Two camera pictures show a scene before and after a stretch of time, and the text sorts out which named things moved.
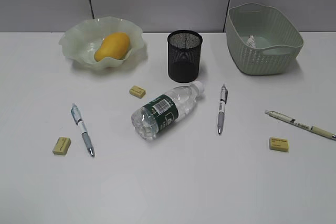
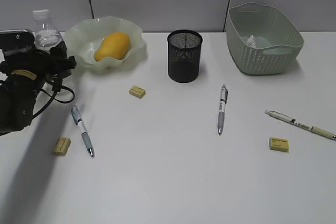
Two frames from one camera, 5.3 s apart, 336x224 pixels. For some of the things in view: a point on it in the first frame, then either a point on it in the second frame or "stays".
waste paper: x=252 y=42 stays
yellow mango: x=116 y=45 stays
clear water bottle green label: x=165 y=109 to x=46 y=32
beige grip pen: x=292 y=120 stays
